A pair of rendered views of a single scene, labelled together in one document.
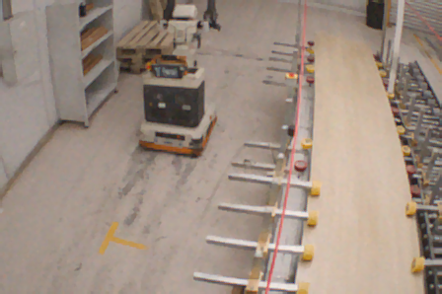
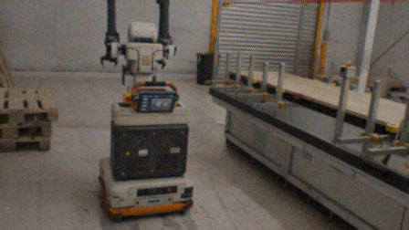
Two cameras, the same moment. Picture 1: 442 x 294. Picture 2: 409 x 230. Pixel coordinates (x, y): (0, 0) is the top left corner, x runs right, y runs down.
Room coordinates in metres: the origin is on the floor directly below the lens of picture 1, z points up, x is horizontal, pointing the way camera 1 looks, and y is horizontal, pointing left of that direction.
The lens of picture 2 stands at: (1.08, 1.70, 1.43)
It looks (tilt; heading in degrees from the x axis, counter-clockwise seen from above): 13 degrees down; 325
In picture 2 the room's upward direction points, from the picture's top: 4 degrees clockwise
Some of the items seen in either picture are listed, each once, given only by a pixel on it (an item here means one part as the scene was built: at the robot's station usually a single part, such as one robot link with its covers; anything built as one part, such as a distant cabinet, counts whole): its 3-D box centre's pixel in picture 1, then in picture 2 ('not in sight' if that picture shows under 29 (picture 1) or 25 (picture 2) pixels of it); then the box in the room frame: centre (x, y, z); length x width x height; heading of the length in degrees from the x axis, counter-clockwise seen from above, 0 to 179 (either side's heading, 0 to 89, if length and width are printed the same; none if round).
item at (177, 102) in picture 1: (174, 89); (148, 133); (3.59, 0.44, 0.59); 0.55 x 0.34 x 0.83; 77
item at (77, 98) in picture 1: (84, 51); not in sight; (4.32, 1.63, 0.78); 0.90 x 0.45 x 1.55; 168
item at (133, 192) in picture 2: (170, 135); (157, 191); (3.36, 0.47, 0.23); 0.41 x 0.02 x 0.08; 77
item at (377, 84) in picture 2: (285, 131); (371, 120); (2.35, -0.41, 0.93); 0.04 x 0.04 x 0.48; 78
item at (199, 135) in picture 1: (179, 123); (143, 182); (3.68, 0.42, 0.16); 0.67 x 0.64 x 0.25; 167
